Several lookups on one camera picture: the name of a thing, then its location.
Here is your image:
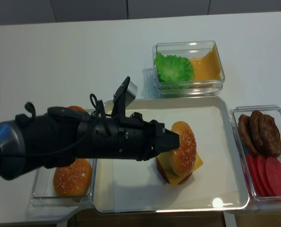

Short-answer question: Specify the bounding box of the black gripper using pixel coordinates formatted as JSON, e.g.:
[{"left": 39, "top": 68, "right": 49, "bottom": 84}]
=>
[{"left": 77, "top": 113, "right": 180, "bottom": 161}]

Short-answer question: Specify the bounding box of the sesame top bun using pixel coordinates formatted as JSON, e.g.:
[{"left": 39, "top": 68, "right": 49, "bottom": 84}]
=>
[{"left": 170, "top": 121, "right": 197, "bottom": 177}]

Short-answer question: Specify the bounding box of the sesame bun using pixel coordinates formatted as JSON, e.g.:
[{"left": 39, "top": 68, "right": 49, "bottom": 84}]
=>
[
  {"left": 170, "top": 121, "right": 197, "bottom": 177},
  {"left": 53, "top": 158, "right": 92, "bottom": 197}
]

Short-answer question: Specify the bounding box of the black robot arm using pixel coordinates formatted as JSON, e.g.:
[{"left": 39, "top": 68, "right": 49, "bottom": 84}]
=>
[{"left": 0, "top": 107, "right": 180, "bottom": 180}]

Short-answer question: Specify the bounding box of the green lettuce leaf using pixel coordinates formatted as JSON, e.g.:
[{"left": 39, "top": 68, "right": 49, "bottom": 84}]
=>
[{"left": 154, "top": 52, "right": 194, "bottom": 82}]

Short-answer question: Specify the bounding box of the clear plastic lettuce cheese container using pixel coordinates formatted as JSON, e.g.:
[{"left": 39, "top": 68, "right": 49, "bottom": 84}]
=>
[{"left": 153, "top": 41, "right": 225, "bottom": 96}]

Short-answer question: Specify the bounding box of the yellow cheese slice on burger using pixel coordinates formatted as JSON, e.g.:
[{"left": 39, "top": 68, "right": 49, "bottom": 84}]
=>
[{"left": 157, "top": 153, "right": 203, "bottom": 187}]

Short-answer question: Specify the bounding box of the brown burger patty on tray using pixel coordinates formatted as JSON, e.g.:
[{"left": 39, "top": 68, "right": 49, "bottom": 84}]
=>
[{"left": 155, "top": 157, "right": 192, "bottom": 185}]

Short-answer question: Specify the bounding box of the silver metal tray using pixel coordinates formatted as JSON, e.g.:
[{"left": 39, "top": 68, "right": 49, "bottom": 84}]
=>
[{"left": 91, "top": 96, "right": 249, "bottom": 214}]

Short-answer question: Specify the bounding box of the brown patty left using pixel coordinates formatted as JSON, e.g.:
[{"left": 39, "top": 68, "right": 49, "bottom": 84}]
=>
[{"left": 238, "top": 114, "right": 258, "bottom": 157}]

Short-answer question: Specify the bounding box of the sesame bun in container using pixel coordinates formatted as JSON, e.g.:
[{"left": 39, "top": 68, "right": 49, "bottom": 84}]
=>
[{"left": 53, "top": 158, "right": 92, "bottom": 197}]

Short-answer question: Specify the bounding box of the plain brown bun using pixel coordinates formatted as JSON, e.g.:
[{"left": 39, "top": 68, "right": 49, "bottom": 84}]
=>
[{"left": 68, "top": 106, "right": 86, "bottom": 112}]

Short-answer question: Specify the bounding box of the yellow cheese slice in container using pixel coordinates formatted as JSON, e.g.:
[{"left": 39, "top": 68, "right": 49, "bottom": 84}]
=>
[{"left": 189, "top": 45, "right": 221, "bottom": 81}]

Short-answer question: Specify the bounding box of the red tomato slice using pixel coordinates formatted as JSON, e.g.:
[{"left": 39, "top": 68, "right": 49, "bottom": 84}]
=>
[
  {"left": 255, "top": 155, "right": 271, "bottom": 197},
  {"left": 246, "top": 154, "right": 265, "bottom": 197},
  {"left": 265, "top": 157, "right": 281, "bottom": 196}
]

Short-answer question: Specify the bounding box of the brown patty middle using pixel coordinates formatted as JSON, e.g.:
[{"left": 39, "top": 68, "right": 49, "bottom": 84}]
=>
[{"left": 250, "top": 110, "right": 264, "bottom": 154}]

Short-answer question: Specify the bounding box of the clear plastic patty tomato container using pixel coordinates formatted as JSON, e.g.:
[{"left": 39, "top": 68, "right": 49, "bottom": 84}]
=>
[{"left": 230, "top": 105, "right": 281, "bottom": 210}]

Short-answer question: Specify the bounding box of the brown patty right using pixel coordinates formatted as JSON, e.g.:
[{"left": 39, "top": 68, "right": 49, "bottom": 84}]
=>
[{"left": 258, "top": 114, "right": 281, "bottom": 157}]

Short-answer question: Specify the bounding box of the clear plastic bun container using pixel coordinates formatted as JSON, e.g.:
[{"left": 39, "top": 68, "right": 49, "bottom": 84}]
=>
[{"left": 31, "top": 159, "right": 96, "bottom": 207}]

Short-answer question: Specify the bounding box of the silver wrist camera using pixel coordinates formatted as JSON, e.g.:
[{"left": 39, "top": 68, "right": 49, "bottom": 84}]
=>
[{"left": 111, "top": 76, "right": 138, "bottom": 117}]

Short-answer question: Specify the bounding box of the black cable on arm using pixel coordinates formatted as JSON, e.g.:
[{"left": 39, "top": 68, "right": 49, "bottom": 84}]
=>
[{"left": 0, "top": 93, "right": 113, "bottom": 177}]

